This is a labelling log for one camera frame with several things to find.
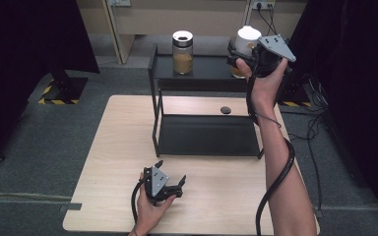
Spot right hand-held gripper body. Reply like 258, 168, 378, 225
250, 33, 297, 79

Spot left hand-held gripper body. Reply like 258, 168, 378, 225
143, 165, 183, 207

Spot white-capped bottle of amber liquid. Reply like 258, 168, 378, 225
230, 25, 263, 80

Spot glass jar with silver lid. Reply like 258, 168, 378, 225
171, 29, 195, 76

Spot black two-tier metal rack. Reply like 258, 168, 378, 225
147, 43, 284, 160

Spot person's left hand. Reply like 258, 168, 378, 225
132, 173, 178, 232

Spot person's right hand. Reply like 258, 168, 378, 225
235, 57, 289, 114

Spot black stand with striped base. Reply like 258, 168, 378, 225
275, 63, 313, 108
37, 67, 90, 106

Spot grey floor tape strip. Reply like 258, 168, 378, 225
58, 203, 84, 213

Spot black curtain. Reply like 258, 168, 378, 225
0, 0, 100, 170
283, 0, 378, 230

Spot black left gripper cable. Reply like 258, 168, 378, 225
130, 178, 147, 224

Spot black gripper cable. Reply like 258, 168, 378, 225
130, 178, 147, 224
246, 73, 296, 236

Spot white wall socket with plugs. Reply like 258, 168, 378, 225
251, 0, 277, 11

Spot black floor cables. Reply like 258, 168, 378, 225
255, 6, 330, 210

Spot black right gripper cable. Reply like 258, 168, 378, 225
246, 73, 296, 236

